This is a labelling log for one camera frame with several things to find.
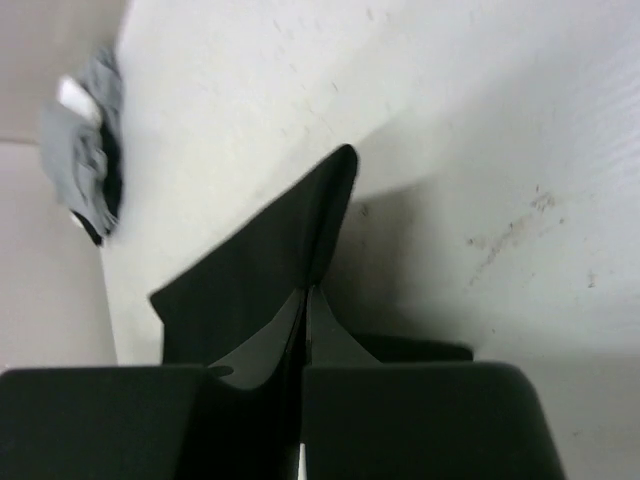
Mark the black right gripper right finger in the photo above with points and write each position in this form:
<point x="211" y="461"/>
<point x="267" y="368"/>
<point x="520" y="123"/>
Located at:
<point x="364" y="418"/>

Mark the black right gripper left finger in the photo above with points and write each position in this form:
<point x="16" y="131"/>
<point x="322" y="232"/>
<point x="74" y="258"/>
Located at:
<point x="233" y="419"/>

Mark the grey folded tank top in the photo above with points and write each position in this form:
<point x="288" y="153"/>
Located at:
<point x="101" y="78"/>

